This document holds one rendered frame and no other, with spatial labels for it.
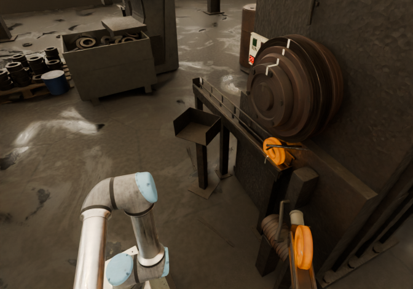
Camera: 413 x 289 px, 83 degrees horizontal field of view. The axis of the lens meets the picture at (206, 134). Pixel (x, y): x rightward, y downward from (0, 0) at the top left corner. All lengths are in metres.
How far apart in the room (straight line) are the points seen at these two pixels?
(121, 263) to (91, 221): 0.38
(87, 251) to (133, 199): 0.20
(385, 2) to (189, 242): 1.65
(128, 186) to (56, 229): 1.40
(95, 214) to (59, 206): 1.49
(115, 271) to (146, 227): 0.27
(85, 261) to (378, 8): 1.15
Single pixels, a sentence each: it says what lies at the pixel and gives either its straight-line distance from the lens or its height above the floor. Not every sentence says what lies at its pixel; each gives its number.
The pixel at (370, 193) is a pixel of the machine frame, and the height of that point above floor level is 0.87.
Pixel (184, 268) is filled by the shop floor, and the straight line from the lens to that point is 1.77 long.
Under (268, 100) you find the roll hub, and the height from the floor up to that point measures 1.12.
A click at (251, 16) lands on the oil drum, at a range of 3.92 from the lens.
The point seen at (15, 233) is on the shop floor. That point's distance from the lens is 2.38.
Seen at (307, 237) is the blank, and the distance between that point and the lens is 1.02.
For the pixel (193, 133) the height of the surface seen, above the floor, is 0.60.
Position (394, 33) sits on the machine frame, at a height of 1.42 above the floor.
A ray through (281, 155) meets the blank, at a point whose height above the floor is 0.77.
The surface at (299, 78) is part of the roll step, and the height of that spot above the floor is 1.24.
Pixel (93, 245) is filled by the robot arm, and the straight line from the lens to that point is 0.82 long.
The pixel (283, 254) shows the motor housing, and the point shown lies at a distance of 1.29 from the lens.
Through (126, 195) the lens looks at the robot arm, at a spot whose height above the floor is 0.98.
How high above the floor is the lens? 1.64
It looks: 39 degrees down
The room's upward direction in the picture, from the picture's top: 2 degrees counter-clockwise
